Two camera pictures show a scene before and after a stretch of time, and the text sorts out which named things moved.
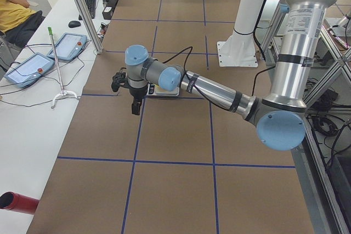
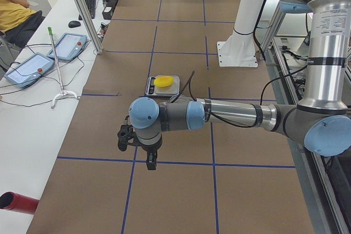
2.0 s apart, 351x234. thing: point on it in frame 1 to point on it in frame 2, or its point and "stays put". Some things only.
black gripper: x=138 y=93 to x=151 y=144
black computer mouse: x=74 y=24 stays put
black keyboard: x=90 y=2 stays put
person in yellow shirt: x=19 y=18 stays put
